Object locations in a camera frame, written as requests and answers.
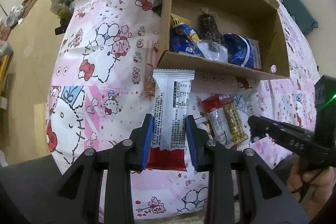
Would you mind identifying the pink cartoon bed sheet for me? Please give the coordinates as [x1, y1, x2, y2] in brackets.
[46, 0, 319, 173]

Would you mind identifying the red white snack bar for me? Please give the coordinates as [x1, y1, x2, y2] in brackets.
[146, 69, 195, 171]

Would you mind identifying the person's right hand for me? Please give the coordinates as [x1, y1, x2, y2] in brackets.
[287, 159, 335, 220]

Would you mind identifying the open cardboard box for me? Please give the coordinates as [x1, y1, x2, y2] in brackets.
[157, 0, 290, 80]

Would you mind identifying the dark blue snack bag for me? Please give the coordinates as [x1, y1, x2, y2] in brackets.
[223, 33, 261, 71]

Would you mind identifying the teal bed headboard cushion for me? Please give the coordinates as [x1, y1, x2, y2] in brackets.
[282, 0, 318, 35]

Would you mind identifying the dark chocolate cake pack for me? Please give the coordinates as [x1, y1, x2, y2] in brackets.
[197, 9, 228, 63]

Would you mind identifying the yellow blue snack bag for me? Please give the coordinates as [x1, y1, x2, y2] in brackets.
[170, 14, 204, 57]

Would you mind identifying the plastic bag on floor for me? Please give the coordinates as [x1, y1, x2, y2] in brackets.
[6, 5, 25, 28]

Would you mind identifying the red silver snack bar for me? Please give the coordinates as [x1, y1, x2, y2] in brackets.
[202, 95, 232, 147]

